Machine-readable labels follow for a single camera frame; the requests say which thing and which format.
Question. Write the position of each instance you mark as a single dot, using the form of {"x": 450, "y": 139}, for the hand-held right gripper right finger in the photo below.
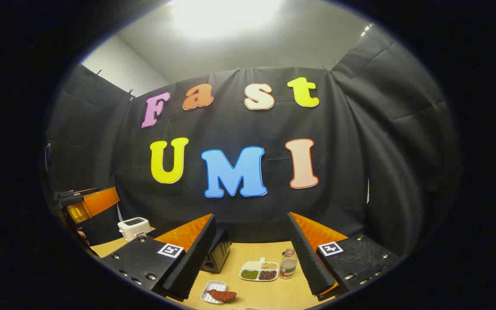
{"x": 306, "y": 254}

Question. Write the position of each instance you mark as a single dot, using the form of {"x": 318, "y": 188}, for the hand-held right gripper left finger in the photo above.
{"x": 196, "y": 254}

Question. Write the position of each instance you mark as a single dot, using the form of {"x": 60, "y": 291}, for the small white ribbed tray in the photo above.
{"x": 212, "y": 289}

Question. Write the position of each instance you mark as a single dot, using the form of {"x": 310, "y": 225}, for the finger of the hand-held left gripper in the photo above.
{"x": 99, "y": 200}

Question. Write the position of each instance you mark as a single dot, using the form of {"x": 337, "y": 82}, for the large ceiling light panel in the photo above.
{"x": 224, "y": 15}

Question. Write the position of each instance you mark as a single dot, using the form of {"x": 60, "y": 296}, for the white toaster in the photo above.
{"x": 134, "y": 227}

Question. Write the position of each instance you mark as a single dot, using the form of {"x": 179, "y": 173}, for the small ceiling light panel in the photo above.
{"x": 365, "y": 31}

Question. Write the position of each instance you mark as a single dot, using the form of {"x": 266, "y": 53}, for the red meat slice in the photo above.
{"x": 222, "y": 295}

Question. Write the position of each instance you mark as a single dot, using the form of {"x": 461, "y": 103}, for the clear plastic bottle red label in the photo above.
{"x": 288, "y": 265}

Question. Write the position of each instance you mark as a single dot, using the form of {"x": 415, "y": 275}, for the black electric oven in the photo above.
{"x": 218, "y": 256}

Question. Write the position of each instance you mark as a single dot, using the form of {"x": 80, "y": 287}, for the white divided plate with beans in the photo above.
{"x": 258, "y": 271}

